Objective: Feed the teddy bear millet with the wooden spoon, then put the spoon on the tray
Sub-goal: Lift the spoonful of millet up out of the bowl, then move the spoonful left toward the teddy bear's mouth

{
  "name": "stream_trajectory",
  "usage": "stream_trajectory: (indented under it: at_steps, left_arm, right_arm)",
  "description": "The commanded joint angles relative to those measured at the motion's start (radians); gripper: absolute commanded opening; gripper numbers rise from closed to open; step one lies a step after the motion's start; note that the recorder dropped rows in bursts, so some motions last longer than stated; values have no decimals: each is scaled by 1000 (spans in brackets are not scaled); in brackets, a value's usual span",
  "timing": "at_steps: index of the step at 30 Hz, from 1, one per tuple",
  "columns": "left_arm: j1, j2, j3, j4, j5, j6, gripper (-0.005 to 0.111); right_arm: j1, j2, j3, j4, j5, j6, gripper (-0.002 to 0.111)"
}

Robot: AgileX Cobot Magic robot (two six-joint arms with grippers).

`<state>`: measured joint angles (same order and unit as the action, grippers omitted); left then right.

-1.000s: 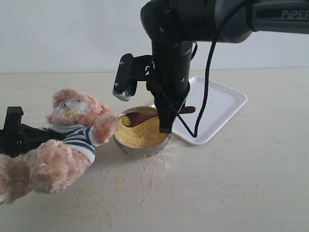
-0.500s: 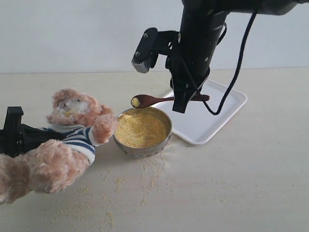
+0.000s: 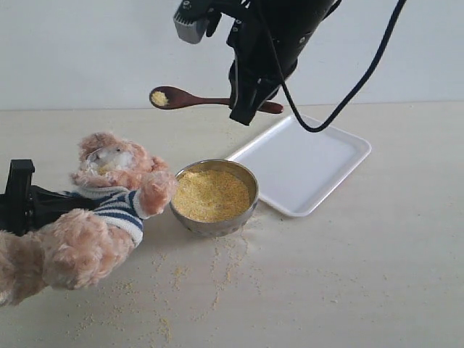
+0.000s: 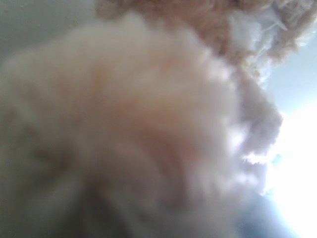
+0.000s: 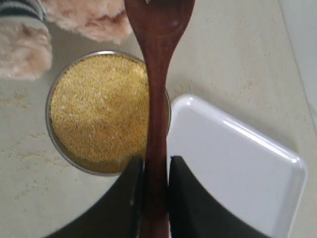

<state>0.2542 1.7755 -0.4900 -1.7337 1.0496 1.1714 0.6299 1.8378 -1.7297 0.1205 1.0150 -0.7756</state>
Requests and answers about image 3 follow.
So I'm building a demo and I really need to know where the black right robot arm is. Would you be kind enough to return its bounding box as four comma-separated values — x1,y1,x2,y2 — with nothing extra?
208,1,335,125

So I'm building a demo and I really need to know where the black cable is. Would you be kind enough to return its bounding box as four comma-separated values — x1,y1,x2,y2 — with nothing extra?
253,0,407,133

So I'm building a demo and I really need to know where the dark red wooden spoon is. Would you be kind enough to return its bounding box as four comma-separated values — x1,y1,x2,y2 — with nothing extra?
149,86,284,115

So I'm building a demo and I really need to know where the steel bowl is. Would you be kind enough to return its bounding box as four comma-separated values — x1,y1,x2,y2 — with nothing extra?
170,159,259,237

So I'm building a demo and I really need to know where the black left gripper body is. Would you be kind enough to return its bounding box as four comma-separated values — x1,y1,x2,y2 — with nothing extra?
1,159,35,236

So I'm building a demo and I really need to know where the beige teddy bear striped sweater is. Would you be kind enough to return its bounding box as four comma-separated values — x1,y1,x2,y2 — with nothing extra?
0,131,179,307

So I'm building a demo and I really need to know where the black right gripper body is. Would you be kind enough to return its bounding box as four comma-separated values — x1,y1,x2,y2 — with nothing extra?
207,1,301,90

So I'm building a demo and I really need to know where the white rectangular plastic tray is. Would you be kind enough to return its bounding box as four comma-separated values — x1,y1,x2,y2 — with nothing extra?
228,115,371,218

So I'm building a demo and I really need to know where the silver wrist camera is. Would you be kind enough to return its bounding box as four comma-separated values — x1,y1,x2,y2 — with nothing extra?
173,0,211,44

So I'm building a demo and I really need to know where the yellow millet grain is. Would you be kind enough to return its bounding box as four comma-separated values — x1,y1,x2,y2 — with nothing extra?
150,91,251,223

